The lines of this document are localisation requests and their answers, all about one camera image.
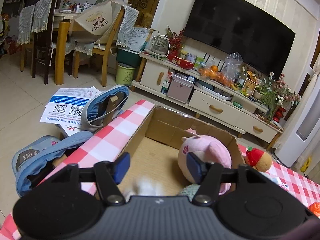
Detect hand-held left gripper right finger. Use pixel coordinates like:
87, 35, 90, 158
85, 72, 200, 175
186, 152, 269, 207

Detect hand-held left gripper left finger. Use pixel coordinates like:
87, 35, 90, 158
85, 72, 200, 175
51, 152, 131, 205

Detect dark green storage box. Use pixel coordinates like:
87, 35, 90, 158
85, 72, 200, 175
116, 47, 142, 67

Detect small white patterned plush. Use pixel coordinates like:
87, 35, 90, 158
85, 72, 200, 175
271, 176, 293, 193

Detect beige printed tote bag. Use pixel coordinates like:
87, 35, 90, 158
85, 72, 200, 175
71, 1, 118, 45

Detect printed paper sheets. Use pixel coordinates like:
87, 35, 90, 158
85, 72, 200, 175
40, 87, 102, 130

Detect cream tv cabinet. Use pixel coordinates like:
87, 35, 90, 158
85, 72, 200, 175
131, 52, 284, 150

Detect pink plush toy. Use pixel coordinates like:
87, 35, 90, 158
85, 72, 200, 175
177, 134, 232, 195

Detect red berry branches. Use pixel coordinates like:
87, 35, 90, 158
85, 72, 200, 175
166, 25, 187, 53

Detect red checkered tablecloth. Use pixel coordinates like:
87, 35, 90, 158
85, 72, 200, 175
0, 99, 320, 240

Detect wooden chair with lace cover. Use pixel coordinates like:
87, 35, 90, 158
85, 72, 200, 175
72, 5, 139, 85

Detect glass kettle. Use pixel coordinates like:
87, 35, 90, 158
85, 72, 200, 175
147, 30, 170, 57

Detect orange tissue pack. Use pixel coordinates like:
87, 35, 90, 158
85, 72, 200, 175
309, 201, 320, 218

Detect pink artificial flowers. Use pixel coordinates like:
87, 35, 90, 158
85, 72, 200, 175
269, 72, 302, 105

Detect black television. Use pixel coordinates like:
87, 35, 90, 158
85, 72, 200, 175
184, 0, 296, 80

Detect printed paper document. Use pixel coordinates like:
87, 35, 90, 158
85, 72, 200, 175
127, 27, 150, 52

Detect green potted plant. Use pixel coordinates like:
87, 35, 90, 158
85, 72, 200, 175
252, 80, 283, 120

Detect white standing air conditioner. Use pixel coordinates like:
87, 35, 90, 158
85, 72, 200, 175
274, 72, 320, 168

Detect green fluffy plush ball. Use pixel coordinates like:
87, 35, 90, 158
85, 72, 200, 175
179, 184, 200, 198

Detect wooden picture frame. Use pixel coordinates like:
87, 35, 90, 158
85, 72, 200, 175
241, 77, 258, 97

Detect wooden dining table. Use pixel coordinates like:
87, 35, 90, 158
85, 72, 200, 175
52, 10, 78, 82

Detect pink metal case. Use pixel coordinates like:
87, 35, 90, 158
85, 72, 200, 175
166, 74, 195, 104

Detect dark chair with lace cover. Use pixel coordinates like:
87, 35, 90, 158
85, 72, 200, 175
31, 0, 57, 85

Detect clear plastic bag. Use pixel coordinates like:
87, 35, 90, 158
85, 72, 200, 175
224, 52, 243, 80

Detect light blue fabric bag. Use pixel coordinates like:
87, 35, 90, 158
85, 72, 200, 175
11, 131, 94, 198

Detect cardboard box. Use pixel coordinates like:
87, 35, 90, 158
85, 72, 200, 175
114, 105, 247, 198

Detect pile of oranges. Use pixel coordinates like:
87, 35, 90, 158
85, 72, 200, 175
199, 65, 232, 84

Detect red box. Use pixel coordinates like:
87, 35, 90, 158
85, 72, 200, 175
170, 55, 194, 70

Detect red candle holder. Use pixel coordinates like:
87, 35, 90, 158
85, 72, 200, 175
272, 106, 287, 123

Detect brown plush bear red hat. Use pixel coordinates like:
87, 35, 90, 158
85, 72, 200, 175
244, 147, 273, 173

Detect light green trash bin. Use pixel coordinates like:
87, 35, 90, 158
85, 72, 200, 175
115, 62, 137, 85

